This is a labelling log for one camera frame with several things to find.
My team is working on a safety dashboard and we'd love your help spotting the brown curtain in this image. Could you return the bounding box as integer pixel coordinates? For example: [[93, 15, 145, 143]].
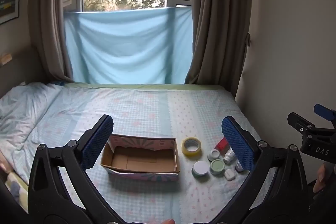
[[184, 0, 253, 95], [28, 0, 88, 83]]

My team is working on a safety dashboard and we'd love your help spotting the brown right curtain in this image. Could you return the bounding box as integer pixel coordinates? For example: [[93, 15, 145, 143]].
[[184, 0, 253, 95]]

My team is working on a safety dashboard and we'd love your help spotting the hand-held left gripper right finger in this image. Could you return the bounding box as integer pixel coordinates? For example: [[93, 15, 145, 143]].
[[210, 116, 308, 224]]

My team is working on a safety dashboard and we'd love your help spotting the green jar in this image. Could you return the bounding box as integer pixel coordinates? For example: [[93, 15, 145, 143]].
[[209, 159, 225, 176]]

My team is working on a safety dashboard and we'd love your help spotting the person's right hand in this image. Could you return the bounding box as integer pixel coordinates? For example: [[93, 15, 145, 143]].
[[312, 162, 328, 193]]

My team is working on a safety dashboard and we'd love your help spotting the cardboard box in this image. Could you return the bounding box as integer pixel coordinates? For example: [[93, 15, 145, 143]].
[[100, 134, 181, 182]]

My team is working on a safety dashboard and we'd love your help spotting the teal jar with white lid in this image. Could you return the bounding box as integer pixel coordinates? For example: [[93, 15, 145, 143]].
[[191, 161, 209, 178]]

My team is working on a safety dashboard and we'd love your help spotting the small white bottle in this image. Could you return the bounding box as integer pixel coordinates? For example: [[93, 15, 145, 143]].
[[223, 148, 236, 164]]

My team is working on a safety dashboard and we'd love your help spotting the small white jar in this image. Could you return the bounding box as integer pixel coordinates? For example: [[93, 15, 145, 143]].
[[207, 149, 221, 162]]

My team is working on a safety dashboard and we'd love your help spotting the colourful patterned cloth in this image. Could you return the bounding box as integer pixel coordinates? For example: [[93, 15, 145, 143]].
[[4, 171, 29, 212]]

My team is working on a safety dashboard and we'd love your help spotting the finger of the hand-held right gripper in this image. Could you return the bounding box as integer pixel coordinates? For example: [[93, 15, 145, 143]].
[[287, 112, 316, 136], [314, 104, 336, 122]]

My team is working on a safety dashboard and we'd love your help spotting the small red carton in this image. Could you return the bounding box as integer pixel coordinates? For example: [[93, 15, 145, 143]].
[[214, 138, 231, 152]]

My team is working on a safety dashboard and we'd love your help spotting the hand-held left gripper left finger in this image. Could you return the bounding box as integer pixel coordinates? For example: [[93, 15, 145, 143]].
[[28, 114, 124, 224]]

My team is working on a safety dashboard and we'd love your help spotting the light blue hanging cloth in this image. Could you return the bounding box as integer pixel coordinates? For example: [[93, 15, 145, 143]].
[[64, 6, 194, 85]]

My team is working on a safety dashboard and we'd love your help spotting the brown left curtain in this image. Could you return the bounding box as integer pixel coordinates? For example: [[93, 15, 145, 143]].
[[28, 0, 88, 83]]

